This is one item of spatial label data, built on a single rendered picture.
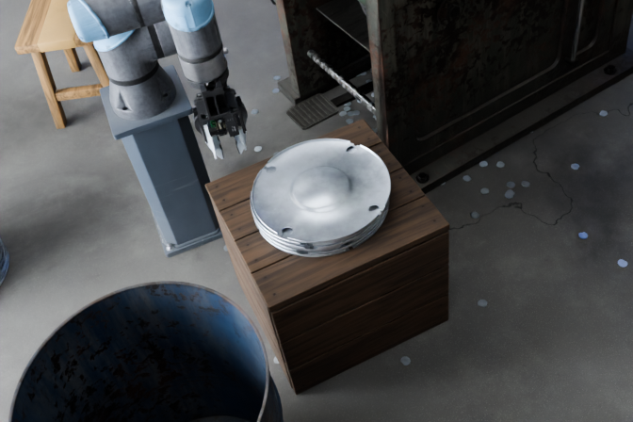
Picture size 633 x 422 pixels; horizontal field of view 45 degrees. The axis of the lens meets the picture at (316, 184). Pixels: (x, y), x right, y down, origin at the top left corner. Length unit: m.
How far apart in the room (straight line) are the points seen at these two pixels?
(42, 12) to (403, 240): 1.43
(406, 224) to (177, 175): 0.62
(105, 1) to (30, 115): 1.42
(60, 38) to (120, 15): 1.06
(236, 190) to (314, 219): 0.23
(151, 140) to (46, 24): 0.76
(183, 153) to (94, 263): 0.46
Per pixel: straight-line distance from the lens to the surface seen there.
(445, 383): 1.74
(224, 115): 1.30
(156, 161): 1.83
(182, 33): 1.22
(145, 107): 1.74
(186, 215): 1.97
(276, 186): 1.59
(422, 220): 1.55
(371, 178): 1.57
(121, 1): 1.30
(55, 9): 2.49
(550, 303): 1.87
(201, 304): 1.40
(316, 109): 2.10
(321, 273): 1.49
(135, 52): 1.67
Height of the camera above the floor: 1.54
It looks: 46 degrees down
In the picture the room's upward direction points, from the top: 10 degrees counter-clockwise
